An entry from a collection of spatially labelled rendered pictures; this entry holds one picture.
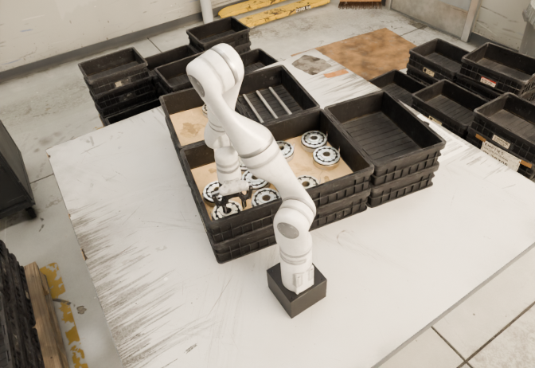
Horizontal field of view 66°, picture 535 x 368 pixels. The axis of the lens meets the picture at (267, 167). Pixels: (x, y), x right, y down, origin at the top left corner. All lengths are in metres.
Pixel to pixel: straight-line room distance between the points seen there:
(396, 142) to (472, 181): 0.34
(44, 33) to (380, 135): 3.53
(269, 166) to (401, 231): 0.76
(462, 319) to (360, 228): 0.88
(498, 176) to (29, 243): 2.51
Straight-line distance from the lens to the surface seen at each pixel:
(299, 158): 1.61
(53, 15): 4.51
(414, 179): 1.65
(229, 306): 1.39
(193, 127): 1.83
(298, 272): 1.19
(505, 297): 2.41
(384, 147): 1.69
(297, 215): 1.02
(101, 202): 1.81
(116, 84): 2.95
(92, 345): 2.30
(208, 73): 0.85
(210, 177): 1.57
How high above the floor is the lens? 1.91
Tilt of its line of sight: 43 degrees down
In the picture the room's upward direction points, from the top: 5 degrees counter-clockwise
